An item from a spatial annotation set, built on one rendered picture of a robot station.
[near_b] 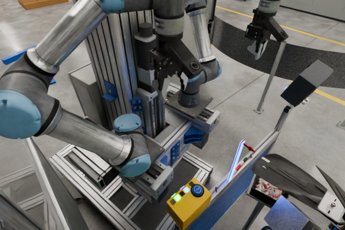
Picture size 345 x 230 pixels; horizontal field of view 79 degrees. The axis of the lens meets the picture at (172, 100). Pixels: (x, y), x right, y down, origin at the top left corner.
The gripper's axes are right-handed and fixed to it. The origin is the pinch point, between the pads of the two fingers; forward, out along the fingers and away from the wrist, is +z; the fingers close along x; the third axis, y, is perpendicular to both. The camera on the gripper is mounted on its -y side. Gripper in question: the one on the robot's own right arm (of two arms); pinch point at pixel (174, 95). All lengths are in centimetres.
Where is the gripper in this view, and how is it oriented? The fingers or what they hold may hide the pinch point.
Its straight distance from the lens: 65.9
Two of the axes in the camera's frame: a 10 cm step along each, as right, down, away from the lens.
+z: 0.0, 7.6, 6.5
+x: -7.5, 4.3, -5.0
